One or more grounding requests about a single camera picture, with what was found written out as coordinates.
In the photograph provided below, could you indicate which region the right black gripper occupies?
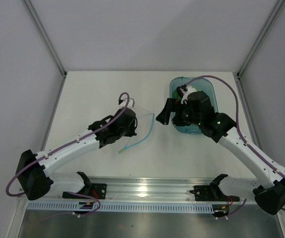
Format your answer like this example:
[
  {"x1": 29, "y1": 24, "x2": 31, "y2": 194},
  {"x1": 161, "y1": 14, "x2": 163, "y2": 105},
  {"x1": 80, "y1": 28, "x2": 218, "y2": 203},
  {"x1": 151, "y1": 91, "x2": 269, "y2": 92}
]
[{"x1": 156, "y1": 98, "x2": 202, "y2": 127}]

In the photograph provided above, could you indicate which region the clear zip bag blue zipper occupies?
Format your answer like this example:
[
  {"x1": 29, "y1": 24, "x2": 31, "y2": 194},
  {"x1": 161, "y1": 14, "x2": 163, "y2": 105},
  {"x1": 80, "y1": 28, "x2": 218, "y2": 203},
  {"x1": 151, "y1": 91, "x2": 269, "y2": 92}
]
[{"x1": 118, "y1": 107, "x2": 155, "y2": 154}]

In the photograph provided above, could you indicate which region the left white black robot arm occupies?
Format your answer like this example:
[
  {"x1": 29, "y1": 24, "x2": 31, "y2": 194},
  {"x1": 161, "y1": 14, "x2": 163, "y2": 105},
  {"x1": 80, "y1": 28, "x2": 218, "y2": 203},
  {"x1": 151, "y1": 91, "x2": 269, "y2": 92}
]
[{"x1": 16, "y1": 108, "x2": 137, "y2": 200}]

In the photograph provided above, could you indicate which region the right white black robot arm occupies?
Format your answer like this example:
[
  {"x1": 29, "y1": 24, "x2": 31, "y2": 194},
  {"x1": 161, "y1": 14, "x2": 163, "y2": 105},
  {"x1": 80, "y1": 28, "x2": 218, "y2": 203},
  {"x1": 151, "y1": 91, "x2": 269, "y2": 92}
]
[{"x1": 156, "y1": 91, "x2": 285, "y2": 215}]

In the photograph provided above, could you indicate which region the green toy chili pepper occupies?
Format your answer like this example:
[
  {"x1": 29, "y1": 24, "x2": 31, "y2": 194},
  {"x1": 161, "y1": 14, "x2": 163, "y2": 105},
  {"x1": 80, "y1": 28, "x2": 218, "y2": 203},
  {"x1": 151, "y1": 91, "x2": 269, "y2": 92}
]
[{"x1": 173, "y1": 91, "x2": 179, "y2": 99}]

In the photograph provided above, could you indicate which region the teal plastic tray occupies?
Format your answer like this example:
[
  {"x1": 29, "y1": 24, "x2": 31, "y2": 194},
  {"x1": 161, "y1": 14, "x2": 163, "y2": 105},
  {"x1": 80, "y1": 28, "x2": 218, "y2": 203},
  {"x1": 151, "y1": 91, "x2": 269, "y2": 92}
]
[{"x1": 169, "y1": 76, "x2": 218, "y2": 134}]

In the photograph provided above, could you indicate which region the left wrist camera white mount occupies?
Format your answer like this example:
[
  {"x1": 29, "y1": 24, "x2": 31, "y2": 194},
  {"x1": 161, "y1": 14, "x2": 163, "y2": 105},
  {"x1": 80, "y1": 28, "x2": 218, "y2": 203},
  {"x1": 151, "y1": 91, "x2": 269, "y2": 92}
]
[{"x1": 118, "y1": 98, "x2": 135, "y2": 110}]

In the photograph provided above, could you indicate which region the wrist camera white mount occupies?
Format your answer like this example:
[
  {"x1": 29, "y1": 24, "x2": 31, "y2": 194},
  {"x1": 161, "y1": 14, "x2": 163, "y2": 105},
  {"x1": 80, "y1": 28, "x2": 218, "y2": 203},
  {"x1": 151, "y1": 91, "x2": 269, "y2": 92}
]
[
  {"x1": 176, "y1": 84, "x2": 197, "y2": 104},
  {"x1": 118, "y1": 98, "x2": 135, "y2": 110}
]

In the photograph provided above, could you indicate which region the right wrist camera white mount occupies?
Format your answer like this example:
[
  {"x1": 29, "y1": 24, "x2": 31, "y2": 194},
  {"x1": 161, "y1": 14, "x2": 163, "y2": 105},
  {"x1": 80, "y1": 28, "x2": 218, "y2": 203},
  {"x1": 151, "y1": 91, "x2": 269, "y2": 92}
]
[{"x1": 176, "y1": 84, "x2": 197, "y2": 104}]

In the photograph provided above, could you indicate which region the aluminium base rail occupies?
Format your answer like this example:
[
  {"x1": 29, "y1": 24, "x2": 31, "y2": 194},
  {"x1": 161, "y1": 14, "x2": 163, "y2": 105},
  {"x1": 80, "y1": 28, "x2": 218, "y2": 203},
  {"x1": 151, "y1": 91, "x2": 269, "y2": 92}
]
[{"x1": 18, "y1": 176, "x2": 257, "y2": 203}]

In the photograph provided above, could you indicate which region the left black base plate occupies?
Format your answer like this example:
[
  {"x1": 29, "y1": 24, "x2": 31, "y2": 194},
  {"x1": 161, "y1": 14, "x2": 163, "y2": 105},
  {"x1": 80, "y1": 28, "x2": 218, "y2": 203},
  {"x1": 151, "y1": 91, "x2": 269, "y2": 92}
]
[{"x1": 62, "y1": 183, "x2": 107, "y2": 199}]

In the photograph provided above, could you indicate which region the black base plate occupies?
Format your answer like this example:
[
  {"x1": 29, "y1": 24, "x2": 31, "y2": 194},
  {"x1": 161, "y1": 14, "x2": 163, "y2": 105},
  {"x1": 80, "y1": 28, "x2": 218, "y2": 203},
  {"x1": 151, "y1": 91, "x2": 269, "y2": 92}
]
[
  {"x1": 189, "y1": 185, "x2": 240, "y2": 202},
  {"x1": 62, "y1": 183, "x2": 107, "y2": 199}
]

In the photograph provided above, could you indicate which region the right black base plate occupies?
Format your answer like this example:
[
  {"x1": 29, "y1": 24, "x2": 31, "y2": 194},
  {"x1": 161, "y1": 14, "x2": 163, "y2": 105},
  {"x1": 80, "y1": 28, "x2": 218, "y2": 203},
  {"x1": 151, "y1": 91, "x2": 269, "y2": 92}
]
[{"x1": 189, "y1": 185, "x2": 240, "y2": 202}]

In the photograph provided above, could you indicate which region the slotted grey cable duct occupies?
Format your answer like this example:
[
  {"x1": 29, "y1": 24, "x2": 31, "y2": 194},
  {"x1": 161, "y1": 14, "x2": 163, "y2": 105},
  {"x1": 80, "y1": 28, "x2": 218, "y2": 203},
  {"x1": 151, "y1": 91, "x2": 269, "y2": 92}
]
[{"x1": 27, "y1": 201, "x2": 214, "y2": 214}]

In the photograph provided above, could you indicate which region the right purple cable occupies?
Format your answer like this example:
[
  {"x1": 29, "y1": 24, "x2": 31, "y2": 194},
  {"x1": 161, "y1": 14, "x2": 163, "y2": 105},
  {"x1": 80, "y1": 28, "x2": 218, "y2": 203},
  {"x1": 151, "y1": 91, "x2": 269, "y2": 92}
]
[{"x1": 186, "y1": 75, "x2": 285, "y2": 214}]

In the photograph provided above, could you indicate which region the left aluminium frame post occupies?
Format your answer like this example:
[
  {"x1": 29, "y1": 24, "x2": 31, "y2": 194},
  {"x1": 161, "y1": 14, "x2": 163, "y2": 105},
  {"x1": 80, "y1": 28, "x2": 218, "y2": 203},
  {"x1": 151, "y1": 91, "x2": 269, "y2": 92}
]
[{"x1": 21, "y1": 0, "x2": 67, "y2": 78}]

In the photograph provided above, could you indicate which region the aluminium frame post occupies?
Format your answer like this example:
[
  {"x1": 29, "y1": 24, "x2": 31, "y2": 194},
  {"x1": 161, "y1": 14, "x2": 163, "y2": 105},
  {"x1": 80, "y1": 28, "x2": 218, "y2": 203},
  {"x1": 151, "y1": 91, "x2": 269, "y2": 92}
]
[
  {"x1": 21, "y1": 0, "x2": 67, "y2": 78},
  {"x1": 236, "y1": 0, "x2": 285, "y2": 80}
]

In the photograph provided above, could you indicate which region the right aluminium frame post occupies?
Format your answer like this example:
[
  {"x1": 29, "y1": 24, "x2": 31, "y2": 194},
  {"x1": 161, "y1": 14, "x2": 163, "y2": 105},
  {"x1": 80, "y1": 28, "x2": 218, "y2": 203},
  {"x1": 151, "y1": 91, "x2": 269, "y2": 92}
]
[{"x1": 236, "y1": 0, "x2": 285, "y2": 80}]

